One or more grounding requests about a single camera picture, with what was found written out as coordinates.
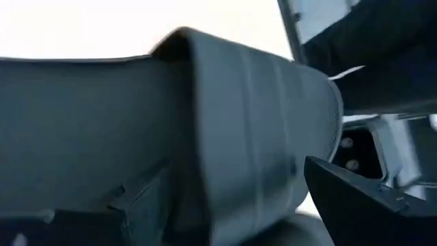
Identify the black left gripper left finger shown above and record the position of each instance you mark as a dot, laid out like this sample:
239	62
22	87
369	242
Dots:
68	229

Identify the large black object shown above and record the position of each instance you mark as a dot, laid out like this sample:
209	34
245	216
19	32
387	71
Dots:
392	68

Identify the metal bracket with screws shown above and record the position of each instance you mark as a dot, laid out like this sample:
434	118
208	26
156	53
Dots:
392	150

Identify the white shoe size tag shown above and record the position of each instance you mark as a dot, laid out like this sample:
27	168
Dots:
348	72

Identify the dark grey slide sandal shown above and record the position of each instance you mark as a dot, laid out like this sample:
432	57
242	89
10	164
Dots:
256	119

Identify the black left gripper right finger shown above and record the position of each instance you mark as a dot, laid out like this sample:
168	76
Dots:
358	215

